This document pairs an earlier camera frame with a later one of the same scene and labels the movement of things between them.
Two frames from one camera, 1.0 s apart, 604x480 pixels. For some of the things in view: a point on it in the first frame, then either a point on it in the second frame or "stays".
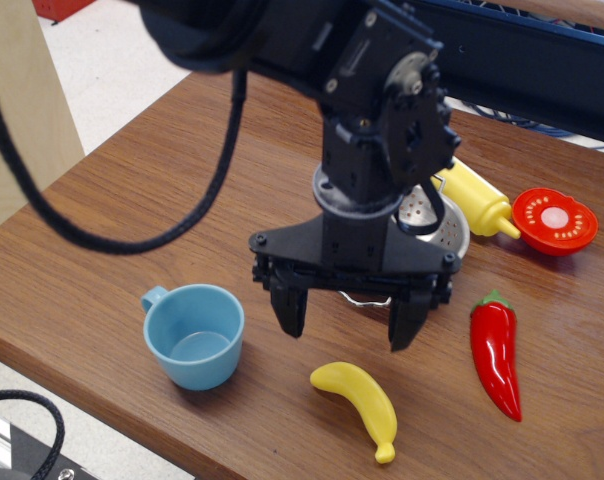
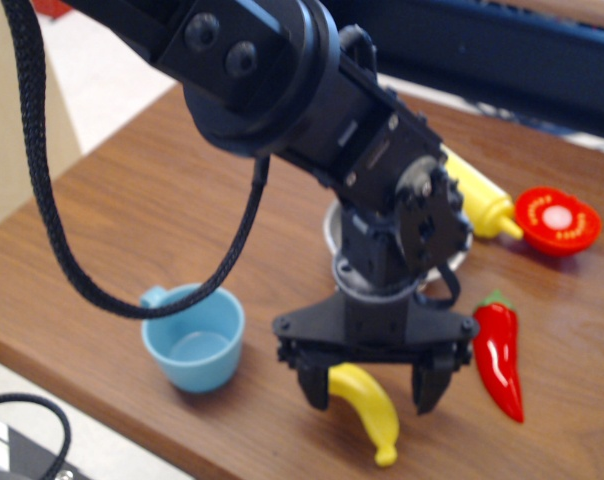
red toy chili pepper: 493,326 stays
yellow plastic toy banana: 371,404 stays
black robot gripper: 352,247 -> 376,325
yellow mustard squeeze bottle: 488,210 stays
